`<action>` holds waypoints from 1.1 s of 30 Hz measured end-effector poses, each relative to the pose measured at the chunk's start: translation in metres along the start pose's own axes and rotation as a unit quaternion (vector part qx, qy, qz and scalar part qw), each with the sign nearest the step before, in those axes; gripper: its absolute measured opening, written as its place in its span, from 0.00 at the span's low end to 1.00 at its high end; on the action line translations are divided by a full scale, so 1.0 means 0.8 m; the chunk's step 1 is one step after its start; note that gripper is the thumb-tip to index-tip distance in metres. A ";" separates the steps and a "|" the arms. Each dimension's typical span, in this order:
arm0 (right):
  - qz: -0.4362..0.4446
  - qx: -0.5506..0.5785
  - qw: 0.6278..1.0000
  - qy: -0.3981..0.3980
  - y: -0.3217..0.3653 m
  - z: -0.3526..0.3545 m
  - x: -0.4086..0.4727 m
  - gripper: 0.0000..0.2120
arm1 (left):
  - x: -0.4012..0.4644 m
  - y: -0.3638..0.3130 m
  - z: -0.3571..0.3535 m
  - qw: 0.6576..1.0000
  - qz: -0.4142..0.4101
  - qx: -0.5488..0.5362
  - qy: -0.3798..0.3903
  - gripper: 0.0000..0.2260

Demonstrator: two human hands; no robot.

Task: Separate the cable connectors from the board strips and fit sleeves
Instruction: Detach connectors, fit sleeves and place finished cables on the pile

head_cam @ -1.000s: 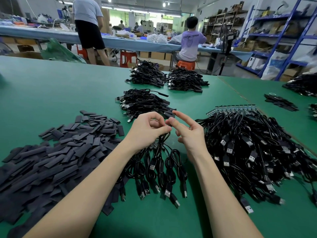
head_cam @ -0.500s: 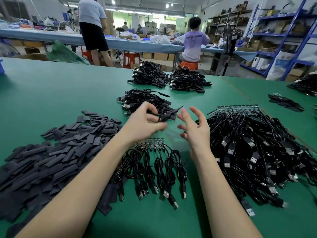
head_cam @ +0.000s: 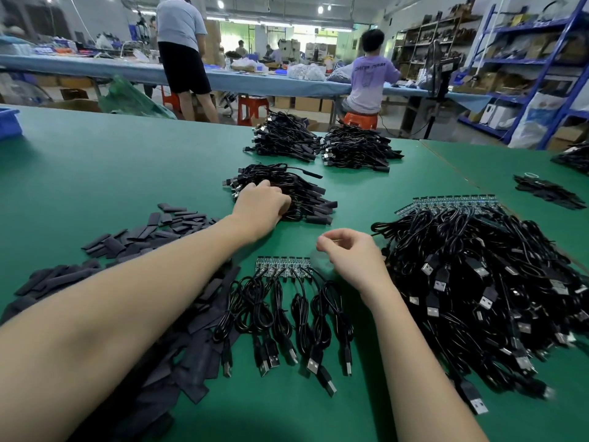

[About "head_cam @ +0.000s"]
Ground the person's left forearm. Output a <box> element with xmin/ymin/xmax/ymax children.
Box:
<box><xmin>0</xmin><ymin>216</ymin><xmax>259</xmax><ymax>442</ymax></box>

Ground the black tripod stand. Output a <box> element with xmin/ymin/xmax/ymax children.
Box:
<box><xmin>405</xmin><ymin>41</ymin><xmax>463</xmax><ymax>141</ymax></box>

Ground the huge heap of black cables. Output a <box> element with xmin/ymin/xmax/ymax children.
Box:
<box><xmin>550</xmin><ymin>141</ymin><xmax>589</xmax><ymax>177</ymax></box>

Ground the joined bunch of black cables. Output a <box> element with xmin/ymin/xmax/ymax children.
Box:
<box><xmin>212</xmin><ymin>255</ymin><xmax>357</xmax><ymax>398</ymax></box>

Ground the long blue work table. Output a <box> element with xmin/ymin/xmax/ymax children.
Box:
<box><xmin>0</xmin><ymin>54</ymin><xmax>493</xmax><ymax>111</ymax></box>

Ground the bundle of black cables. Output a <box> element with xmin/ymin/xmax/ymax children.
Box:
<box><xmin>319</xmin><ymin>124</ymin><xmax>404</xmax><ymax>173</ymax></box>
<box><xmin>244</xmin><ymin>111</ymin><xmax>323</xmax><ymax>164</ymax></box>

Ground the blue metal shelving rack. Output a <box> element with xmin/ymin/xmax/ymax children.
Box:
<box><xmin>457</xmin><ymin>0</ymin><xmax>589</xmax><ymax>150</ymax></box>

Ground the heap of finished black cables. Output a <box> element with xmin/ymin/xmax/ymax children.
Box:
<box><xmin>223</xmin><ymin>163</ymin><xmax>339</xmax><ymax>227</ymax></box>

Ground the green plastic bag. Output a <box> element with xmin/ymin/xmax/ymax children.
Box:
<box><xmin>98</xmin><ymin>75</ymin><xmax>178</xmax><ymax>120</ymax></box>

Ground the small bundle of cables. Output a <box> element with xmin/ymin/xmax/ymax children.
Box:
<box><xmin>514</xmin><ymin>173</ymin><xmax>587</xmax><ymax>211</ymax></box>

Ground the white plastic bag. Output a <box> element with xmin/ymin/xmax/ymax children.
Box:
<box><xmin>508</xmin><ymin>91</ymin><xmax>567</xmax><ymax>150</ymax></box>

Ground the person's right forearm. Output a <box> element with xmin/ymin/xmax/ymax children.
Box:
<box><xmin>363</xmin><ymin>285</ymin><xmax>489</xmax><ymax>442</ymax></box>

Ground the person's left hand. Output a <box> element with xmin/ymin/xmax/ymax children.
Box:
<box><xmin>228</xmin><ymin>179</ymin><xmax>293</xmax><ymax>245</ymax></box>

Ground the blue plastic bin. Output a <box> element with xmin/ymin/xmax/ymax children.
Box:
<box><xmin>0</xmin><ymin>107</ymin><xmax>23</xmax><ymax>142</ymax></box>

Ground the orange plastic stool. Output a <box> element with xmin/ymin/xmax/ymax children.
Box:
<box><xmin>342</xmin><ymin>111</ymin><xmax>380</xmax><ymax>131</ymax></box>

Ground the person's right hand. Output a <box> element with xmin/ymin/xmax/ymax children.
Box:
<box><xmin>317</xmin><ymin>227</ymin><xmax>397</xmax><ymax>304</ymax></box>

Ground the open cardboard box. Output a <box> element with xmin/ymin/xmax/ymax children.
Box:
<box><xmin>50</xmin><ymin>98</ymin><xmax>102</xmax><ymax>113</ymax></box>

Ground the dark storage shelf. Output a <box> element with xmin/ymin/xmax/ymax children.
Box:
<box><xmin>394</xmin><ymin>0</ymin><xmax>480</xmax><ymax>81</ymax></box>

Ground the pile of black sleeve strips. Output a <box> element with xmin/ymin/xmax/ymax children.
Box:
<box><xmin>0</xmin><ymin>203</ymin><xmax>242</xmax><ymax>442</ymax></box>

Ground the large pile of black cables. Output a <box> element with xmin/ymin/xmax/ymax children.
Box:
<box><xmin>370</xmin><ymin>202</ymin><xmax>589</xmax><ymax>416</ymax></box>

